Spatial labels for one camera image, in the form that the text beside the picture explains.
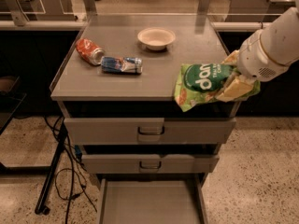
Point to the grey drawer cabinet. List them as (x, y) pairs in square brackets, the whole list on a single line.
[(196, 42)]

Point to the bottom grey drawer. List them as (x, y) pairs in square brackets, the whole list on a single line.
[(151, 199)]

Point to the grey drawer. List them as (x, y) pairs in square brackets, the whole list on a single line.
[(147, 123), (132, 164), (151, 199)]

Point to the crushed blue energy drink can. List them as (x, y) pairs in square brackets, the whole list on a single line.
[(130, 65)]

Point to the middle grey drawer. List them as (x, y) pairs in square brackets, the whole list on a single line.
[(132, 164)]

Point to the clear acrylic barrier rail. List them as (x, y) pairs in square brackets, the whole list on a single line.
[(223, 15)]

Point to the green rice chip bag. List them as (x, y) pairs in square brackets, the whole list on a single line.
[(198, 84)]

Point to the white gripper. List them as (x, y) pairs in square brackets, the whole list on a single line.
[(253, 59)]

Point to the top grey drawer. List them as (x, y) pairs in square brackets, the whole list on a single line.
[(147, 123)]

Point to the white paper bowl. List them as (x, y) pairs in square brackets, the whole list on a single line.
[(156, 38)]

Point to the crushed orange soda can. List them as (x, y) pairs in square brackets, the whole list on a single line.
[(89, 51)]

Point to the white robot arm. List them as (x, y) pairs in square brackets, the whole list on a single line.
[(280, 39)]

